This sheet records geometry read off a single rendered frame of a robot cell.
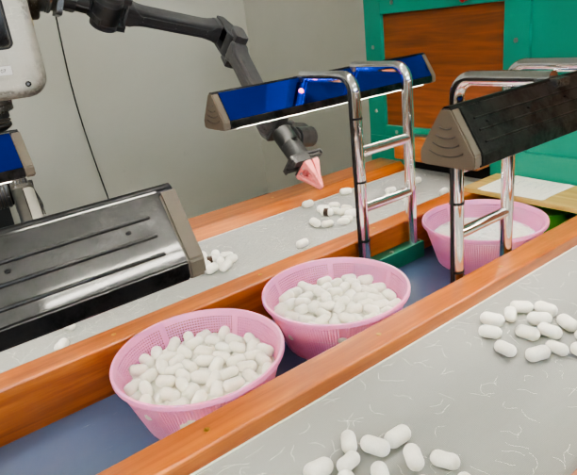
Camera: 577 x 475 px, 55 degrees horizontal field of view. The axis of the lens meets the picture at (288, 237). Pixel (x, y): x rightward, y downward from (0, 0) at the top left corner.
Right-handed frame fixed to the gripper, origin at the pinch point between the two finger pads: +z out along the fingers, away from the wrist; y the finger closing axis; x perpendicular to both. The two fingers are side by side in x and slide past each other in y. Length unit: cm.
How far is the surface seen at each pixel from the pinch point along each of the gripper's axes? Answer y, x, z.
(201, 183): 68, 171, -123
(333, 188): 14.2, 12.7, -4.7
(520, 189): 33.6, -20.4, 29.4
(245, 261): -30.3, 0.2, 12.4
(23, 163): -70, -27, -5
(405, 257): 0.7, -8.7, 29.5
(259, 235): -19.0, 7.3, 4.0
